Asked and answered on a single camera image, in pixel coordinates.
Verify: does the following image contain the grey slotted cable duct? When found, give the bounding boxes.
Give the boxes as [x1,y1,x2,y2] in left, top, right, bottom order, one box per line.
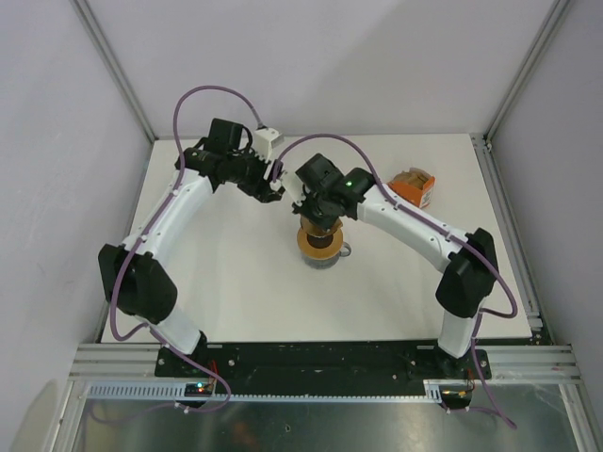
[87,380,464,403]

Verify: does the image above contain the aluminium frame post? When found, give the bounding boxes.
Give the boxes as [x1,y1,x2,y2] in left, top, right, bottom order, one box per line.
[70,0,157,144]
[470,0,574,152]

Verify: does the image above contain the brown paper coffee filter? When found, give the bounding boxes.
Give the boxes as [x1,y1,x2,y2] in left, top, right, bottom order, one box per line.
[300,216,343,237]

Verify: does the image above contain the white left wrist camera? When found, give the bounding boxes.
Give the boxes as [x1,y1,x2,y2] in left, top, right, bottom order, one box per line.
[253,127,285,162]

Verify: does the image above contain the orange coffee filter box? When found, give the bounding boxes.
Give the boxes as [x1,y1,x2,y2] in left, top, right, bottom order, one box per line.
[387,177,436,209]

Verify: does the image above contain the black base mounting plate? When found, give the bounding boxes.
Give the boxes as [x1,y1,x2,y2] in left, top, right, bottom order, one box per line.
[154,338,494,396]

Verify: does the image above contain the right aluminium frame post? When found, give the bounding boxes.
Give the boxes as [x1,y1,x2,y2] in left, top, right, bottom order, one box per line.
[470,0,574,152]

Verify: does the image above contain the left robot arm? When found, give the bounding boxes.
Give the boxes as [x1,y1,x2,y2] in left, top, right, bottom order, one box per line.
[98,119,284,377]

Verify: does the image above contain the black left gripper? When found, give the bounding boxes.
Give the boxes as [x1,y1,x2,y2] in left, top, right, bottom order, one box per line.
[227,143,284,204]

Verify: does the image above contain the wooden dripper holder ring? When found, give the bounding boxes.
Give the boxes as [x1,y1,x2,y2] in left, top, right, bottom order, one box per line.
[296,229,344,259]

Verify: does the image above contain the grey glass coffee server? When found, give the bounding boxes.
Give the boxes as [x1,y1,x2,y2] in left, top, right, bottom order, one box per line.
[301,242,352,269]

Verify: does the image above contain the left aluminium frame post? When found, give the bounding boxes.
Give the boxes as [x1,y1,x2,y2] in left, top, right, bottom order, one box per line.
[70,0,157,144]

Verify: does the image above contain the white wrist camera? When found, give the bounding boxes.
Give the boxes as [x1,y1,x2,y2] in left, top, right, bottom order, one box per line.
[269,161,305,206]
[253,127,285,162]

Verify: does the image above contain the brown paper coffee filters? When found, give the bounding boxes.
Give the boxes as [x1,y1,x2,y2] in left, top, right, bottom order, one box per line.
[393,168,431,189]

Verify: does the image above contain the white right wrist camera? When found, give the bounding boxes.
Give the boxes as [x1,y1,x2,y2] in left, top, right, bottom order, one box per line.
[269,161,305,206]

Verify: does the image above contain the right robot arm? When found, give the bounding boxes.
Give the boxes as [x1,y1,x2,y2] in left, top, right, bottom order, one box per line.
[280,153,497,378]

